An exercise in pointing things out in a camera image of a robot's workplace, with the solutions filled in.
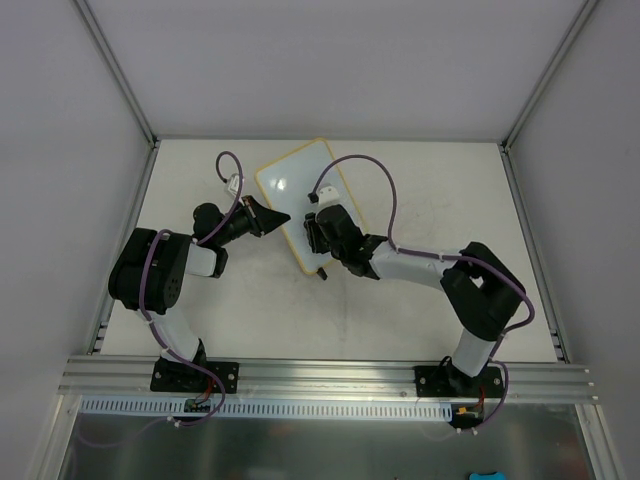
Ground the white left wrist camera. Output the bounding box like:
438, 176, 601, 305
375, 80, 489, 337
226, 173, 243, 197

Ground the black whiteboard stand foot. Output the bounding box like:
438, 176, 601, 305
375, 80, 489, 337
316, 268, 328, 281

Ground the yellow-framed whiteboard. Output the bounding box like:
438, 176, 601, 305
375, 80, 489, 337
255, 139, 365, 276

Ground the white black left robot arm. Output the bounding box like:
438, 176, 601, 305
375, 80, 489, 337
108, 195, 291, 390

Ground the white slotted cable duct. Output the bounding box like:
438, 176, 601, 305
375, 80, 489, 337
79, 396, 453, 423

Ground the aluminium left frame post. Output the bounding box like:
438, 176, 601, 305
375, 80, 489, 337
74, 0, 160, 146

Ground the aluminium frame post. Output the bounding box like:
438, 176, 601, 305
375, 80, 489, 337
74, 0, 160, 146
501, 0, 601, 151

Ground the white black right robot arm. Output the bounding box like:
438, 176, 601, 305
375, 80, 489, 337
303, 205, 534, 396

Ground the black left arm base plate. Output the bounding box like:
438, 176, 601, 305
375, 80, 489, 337
150, 358, 240, 394

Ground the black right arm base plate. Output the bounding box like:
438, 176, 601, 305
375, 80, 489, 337
413, 363, 505, 399

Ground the aluminium right frame post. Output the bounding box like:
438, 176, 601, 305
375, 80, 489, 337
501, 0, 601, 151

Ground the aluminium front rail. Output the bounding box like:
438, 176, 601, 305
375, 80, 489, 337
58, 355, 600, 404

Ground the blue object at bottom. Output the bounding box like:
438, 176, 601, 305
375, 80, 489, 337
468, 471, 506, 480

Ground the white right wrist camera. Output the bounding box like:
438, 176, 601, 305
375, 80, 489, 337
308, 185, 341, 210

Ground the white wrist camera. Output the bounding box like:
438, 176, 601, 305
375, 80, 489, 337
226, 173, 243, 197
308, 185, 341, 210

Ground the black bone-shaped eraser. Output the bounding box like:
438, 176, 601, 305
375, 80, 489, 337
303, 212, 324, 254

